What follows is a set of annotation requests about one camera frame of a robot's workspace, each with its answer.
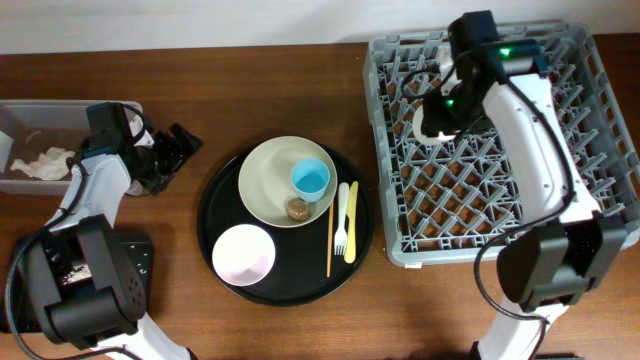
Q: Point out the beige plate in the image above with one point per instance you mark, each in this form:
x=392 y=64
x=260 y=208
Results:
x=264 y=182

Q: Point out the black rectangular tray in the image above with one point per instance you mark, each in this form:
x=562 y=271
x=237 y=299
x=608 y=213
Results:
x=140 y=260

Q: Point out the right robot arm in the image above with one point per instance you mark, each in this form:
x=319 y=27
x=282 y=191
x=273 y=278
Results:
x=564 y=245

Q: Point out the brown cookie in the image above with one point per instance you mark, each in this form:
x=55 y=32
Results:
x=298 y=210

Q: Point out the large white tissue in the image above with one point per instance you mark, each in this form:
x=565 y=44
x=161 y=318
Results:
x=50 y=166

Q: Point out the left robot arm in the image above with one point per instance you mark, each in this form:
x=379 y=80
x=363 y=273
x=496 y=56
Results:
x=102 y=172

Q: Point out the round black serving tray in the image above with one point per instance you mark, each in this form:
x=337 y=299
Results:
x=298 y=275

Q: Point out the yellow plastic knife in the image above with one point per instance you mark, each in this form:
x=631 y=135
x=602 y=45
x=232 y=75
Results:
x=350 y=253

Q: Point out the grey dishwasher rack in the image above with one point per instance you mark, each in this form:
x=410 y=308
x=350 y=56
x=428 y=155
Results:
x=441 y=203

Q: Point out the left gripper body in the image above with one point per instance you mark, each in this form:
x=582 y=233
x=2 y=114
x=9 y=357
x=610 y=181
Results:
x=170 y=151

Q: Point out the white plastic fork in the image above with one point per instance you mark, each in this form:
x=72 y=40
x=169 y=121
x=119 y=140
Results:
x=340 y=236

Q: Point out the blue cup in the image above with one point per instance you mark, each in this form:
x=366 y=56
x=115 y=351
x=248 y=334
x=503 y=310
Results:
x=310 y=178

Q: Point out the wooden chopstick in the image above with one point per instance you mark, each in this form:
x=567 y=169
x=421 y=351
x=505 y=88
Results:
x=330 y=239

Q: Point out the rice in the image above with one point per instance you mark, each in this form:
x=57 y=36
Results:
x=77 y=274

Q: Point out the white cup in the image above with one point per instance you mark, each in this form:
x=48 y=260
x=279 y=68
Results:
x=419 y=122

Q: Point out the white label on bin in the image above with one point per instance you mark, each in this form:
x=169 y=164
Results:
x=6 y=143

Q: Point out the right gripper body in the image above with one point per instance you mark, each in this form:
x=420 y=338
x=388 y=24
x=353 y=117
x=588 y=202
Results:
x=432 y=126

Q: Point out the clear plastic bin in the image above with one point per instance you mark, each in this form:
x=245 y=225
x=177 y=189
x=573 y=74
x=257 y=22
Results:
x=35 y=126

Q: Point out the pink bowl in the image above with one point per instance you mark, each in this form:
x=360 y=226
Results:
x=243 y=255

